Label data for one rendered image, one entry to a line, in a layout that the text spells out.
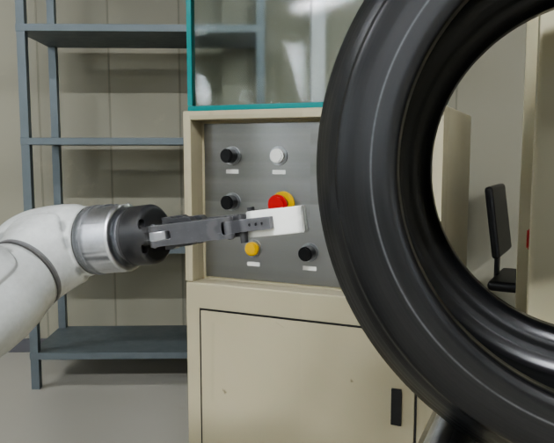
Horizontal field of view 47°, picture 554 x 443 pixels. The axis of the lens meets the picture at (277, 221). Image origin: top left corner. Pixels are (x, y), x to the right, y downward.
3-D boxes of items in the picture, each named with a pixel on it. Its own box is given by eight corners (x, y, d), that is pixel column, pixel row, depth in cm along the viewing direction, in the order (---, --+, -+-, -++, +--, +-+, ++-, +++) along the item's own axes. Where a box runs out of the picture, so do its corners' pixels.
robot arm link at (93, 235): (113, 203, 87) (149, 198, 85) (122, 268, 88) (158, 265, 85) (66, 207, 79) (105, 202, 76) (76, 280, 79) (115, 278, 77)
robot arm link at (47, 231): (131, 253, 90) (77, 309, 79) (47, 260, 96) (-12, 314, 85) (100, 185, 85) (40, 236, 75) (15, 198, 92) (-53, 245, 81)
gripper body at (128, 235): (105, 209, 77) (170, 201, 73) (147, 204, 85) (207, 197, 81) (113, 271, 77) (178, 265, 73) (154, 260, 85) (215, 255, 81)
